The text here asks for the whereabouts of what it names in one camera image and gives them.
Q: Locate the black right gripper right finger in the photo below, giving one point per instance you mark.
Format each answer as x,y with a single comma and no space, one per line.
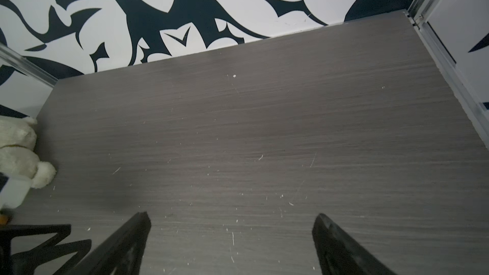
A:
339,253

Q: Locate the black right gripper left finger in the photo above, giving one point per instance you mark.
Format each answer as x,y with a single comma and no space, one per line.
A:
122,252

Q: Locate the white plush teddy bear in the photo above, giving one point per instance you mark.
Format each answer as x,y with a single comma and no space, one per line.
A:
18,159

